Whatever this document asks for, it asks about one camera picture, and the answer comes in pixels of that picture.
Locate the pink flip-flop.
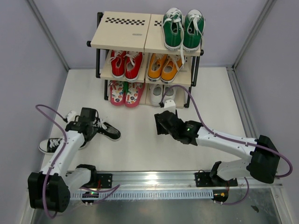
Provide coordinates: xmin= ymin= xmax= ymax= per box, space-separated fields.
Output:
xmin=125 ymin=83 xmax=145 ymax=108
xmin=109 ymin=80 xmax=127 ymax=106

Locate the green sneaker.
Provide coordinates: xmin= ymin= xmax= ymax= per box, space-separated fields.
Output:
xmin=162 ymin=7 xmax=184 ymax=51
xmin=182 ymin=9 xmax=206 ymax=53

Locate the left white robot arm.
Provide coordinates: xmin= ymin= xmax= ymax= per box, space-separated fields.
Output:
xmin=28 ymin=107 xmax=98 ymax=213

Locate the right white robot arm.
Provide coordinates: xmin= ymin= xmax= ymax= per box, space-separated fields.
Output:
xmin=154 ymin=111 xmax=280 ymax=185

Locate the beige black shoe shelf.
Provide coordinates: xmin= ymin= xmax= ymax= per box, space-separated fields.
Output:
xmin=86 ymin=11 xmax=204 ymax=109

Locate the sideways black sneaker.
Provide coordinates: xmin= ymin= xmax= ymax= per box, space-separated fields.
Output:
xmin=38 ymin=137 xmax=87 ymax=154

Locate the right yellow sneaker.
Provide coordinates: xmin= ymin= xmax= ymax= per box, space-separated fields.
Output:
xmin=161 ymin=55 xmax=185 ymax=84

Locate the yellow sneaker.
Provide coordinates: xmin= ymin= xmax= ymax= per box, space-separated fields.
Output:
xmin=147 ymin=53 xmax=167 ymax=82
xmin=161 ymin=55 xmax=185 ymax=84

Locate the left yellow sneaker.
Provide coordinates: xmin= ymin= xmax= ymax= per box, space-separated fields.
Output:
xmin=147 ymin=53 xmax=167 ymax=82

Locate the left controller board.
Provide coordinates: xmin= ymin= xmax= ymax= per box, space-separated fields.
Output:
xmin=81 ymin=191 xmax=99 ymax=204

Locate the controller board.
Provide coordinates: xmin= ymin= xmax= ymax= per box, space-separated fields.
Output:
xmin=212 ymin=191 xmax=229 ymax=203
xmin=81 ymin=191 xmax=99 ymax=204

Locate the right controller board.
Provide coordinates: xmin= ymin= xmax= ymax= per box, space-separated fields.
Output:
xmin=212 ymin=191 xmax=229 ymax=203

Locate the left red sneaker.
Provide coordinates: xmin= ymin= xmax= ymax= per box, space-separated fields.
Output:
xmin=109 ymin=50 xmax=126 ymax=79

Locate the red sneaker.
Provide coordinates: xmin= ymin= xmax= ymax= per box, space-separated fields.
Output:
xmin=125 ymin=51 xmax=143 ymax=82
xmin=109 ymin=50 xmax=126 ymax=79

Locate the right red sneaker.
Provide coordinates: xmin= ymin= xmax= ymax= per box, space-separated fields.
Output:
xmin=125 ymin=51 xmax=143 ymax=82

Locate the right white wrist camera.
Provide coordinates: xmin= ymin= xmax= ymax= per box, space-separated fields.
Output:
xmin=159 ymin=99 xmax=176 ymax=113

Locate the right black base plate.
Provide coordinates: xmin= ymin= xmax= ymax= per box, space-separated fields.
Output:
xmin=194 ymin=170 xmax=238 ymax=187

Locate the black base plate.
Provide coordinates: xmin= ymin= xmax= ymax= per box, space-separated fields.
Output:
xmin=93 ymin=173 xmax=113 ymax=189
xmin=194 ymin=170 xmax=238 ymax=187

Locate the aluminium mounting rail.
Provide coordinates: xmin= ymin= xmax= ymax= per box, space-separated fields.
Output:
xmin=27 ymin=170 xmax=283 ymax=192

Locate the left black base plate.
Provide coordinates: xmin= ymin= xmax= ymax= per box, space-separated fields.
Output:
xmin=93 ymin=173 xmax=113 ymax=189

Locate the slotted grey cable duct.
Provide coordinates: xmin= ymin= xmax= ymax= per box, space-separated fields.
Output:
xmin=71 ymin=189 xmax=213 ymax=201

